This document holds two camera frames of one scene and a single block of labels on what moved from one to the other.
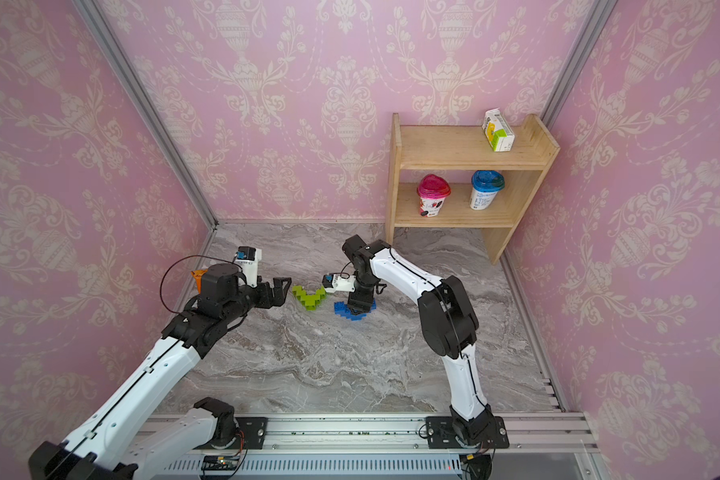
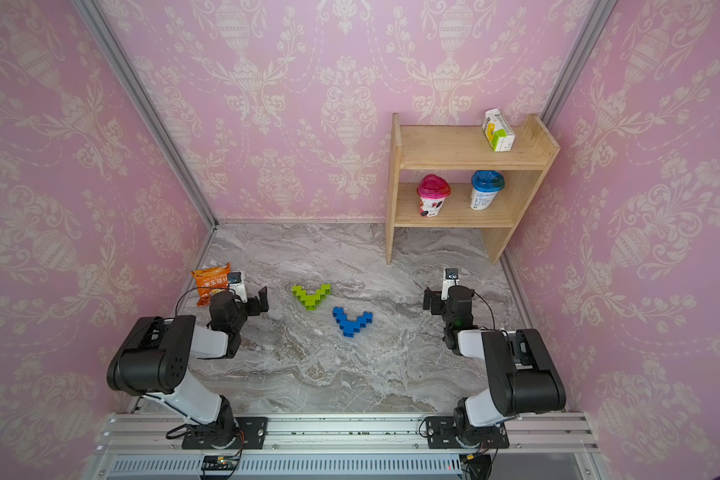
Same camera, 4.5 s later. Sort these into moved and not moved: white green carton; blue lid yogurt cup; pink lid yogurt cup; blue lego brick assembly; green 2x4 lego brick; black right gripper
Moved: black right gripper; blue lego brick assembly
Not moved: blue lid yogurt cup; green 2x4 lego brick; pink lid yogurt cup; white green carton
